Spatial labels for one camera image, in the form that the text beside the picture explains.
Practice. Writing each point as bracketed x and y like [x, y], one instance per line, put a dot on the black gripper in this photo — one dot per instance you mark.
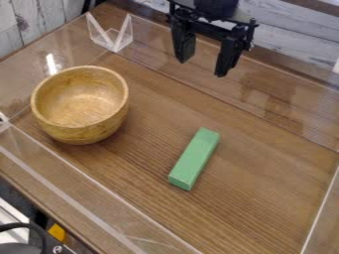
[214, 18]

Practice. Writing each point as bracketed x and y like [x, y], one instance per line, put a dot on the green rectangular block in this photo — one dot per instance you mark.
[194, 159]

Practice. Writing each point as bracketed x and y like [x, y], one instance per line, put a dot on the brown wooden bowl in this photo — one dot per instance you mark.
[81, 104]

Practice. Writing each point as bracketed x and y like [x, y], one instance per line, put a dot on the yellow button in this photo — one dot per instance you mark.
[58, 232]

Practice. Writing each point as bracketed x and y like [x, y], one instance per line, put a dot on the clear acrylic corner bracket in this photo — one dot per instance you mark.
[113, 39]

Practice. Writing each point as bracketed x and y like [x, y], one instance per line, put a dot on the clear acrylic tray wall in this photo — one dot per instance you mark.
[101, 219]

